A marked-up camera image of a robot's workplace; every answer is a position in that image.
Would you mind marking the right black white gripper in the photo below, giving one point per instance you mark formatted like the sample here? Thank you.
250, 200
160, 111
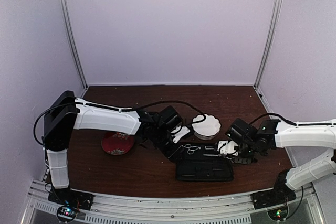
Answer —
247, 160

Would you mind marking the left round controller board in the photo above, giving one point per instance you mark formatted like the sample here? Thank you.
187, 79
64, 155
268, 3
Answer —
66, 213

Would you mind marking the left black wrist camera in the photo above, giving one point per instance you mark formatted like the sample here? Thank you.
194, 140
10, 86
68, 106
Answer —
169, 119

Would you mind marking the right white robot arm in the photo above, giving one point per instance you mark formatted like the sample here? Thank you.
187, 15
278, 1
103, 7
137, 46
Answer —
276, 133

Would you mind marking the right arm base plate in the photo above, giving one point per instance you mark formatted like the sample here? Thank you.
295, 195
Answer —
272, 197

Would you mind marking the red floral plate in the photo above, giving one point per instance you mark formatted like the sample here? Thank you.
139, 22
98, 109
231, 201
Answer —
116, 143

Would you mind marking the aluminium front rail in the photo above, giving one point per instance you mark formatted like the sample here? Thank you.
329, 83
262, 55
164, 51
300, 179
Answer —
234, 208

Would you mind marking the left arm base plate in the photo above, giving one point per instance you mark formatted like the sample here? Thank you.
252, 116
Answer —
72, 198

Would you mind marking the white scalloped bowl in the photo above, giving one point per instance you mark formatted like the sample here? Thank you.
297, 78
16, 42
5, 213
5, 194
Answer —
208, 129

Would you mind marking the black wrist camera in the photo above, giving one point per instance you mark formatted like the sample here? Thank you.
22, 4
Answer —
241, 132
169, 119

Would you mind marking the right aluminium frame post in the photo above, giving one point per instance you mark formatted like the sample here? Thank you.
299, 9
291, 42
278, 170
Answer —
269, 40

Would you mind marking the right round controller board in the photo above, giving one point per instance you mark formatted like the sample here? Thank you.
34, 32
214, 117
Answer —
279, 213

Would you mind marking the aluminium frame post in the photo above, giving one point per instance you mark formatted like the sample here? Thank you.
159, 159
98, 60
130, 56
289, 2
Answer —
72, 43
269, 40

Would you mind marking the silver straight scissors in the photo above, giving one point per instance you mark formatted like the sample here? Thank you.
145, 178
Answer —
218, 155

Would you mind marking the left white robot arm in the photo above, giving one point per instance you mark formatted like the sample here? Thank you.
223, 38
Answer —
69, 113

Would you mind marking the round controller board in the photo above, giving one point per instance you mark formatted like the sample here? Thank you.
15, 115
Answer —
66, 213
279, 213

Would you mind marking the black zip tool case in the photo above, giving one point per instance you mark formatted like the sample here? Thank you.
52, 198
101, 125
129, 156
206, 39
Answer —
198, 168

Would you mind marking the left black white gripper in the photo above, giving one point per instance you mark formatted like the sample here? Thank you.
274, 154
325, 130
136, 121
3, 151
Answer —
171, 153

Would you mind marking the left aluminium frame post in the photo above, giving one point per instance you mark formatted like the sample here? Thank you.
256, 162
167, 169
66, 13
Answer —
72, 43

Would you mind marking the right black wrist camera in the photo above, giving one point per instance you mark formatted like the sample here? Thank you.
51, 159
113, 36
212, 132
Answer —
241, 132

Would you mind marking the silver thinning scissors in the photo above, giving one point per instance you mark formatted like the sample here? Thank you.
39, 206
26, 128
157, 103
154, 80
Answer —
191, 149

